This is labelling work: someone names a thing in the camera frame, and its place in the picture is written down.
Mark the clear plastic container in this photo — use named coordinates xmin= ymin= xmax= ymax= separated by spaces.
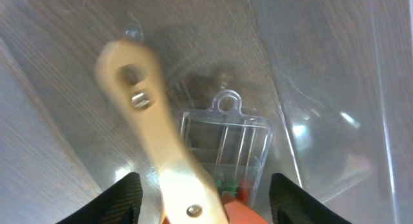
xmin=1 ymin=0 xmax=412 ymax=223

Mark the clear screwdriver set case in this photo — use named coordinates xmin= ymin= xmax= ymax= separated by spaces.
xmin=179 ymin=90 xmax=272 ymax=207

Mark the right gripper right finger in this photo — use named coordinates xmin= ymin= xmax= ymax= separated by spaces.
xmin=269 ymin=173 xmax=350 ymax=224

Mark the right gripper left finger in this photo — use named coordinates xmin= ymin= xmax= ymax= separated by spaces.
xmin=57 ymin=172 xmax=143 ymax=224

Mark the orange scraper wooden handle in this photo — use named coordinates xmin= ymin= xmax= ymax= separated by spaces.
xmin=94 ymin=38 xmax=269 ymax=224

